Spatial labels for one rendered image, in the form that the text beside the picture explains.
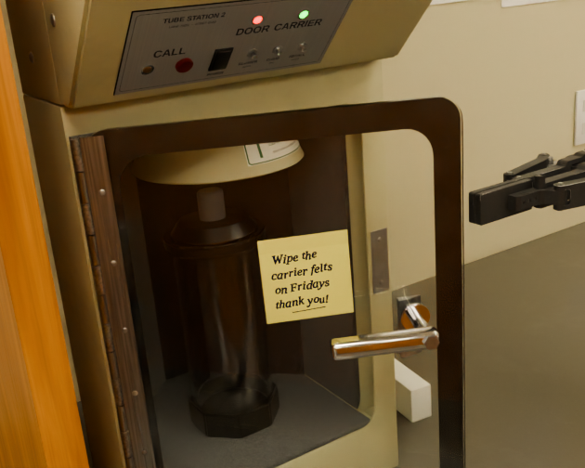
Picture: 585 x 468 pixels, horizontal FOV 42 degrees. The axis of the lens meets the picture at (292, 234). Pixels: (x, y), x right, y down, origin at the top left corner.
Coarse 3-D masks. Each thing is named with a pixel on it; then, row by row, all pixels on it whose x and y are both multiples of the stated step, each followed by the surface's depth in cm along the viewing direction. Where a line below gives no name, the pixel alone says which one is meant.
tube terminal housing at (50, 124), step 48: (48, 48) 58; (48, 96) 61; (192, 96) 65; (240, 96) 68; (288, 96) 71; (336, 96) 74; (48, 144) 65; (48, 192) 69; (96, 336) 67; (96, 384) 71; (96, 432) 76
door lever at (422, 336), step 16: (416, 304) 67; (416, 320) 66; (352, 336) 63; (368, 336) 63; (384, 336) 63; (400, 336) 63; (416, 336) 63; (432, 336) 63; (336, 352) 62; (352, 352) 63; (368, 352) 63; (384, 352) 63; (400, 352) 63
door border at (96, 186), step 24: (96, 144) 60; (96, 168) 60; (96, 192) 61; (96, 216) 62; (96, 240) 62; (96, 264) 63; (120, 264) 63; (120, 288) 64; (120, 312) 64; (120, 336) 65; (120, 360) 66; (120, 408) 67; (144, 408) 67; (144, 432) 68; (144, 456) 69
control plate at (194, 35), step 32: (256, 0) 56; (288, 0) 58; (320, 0) 60; (352, 0) 62; (128, 32) 53; (160, 32) 55; (192, 32) 56; (224, 32) 58; (256, 32) 60; (288, 32) 62; (320, 32) 64; (128, 64) 56; (160, 64) 58; (256, 64) 63; (288, 64) 66
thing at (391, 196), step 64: (128, 128) 60; (192, 128) 60; (256, 128) 61; (320, 128) 62; (384, 128) 62; (448, 128) 63; (128, 192) 61; (192, 192) 62; (256, 192) 63; (320, 192) 63; (384, 192) 64; (448, 192) 65; (128, 256) 63; (192, 256) 64; (256, 256) 64; (384, 256) 66; (448, 256) 66; (192, 320) 66; (256, 320) 66; (320, 320) 67; (384, 320) 68; (448, 320) 68; (192, 384) 67; (256, 384) 68; (320, 384) 69; (384, 384) 70; (448, 384) 70; (192, 448) 69; (256, 448) 70; (320, 448) 71; (384, 448) 72; (448, 448) 73
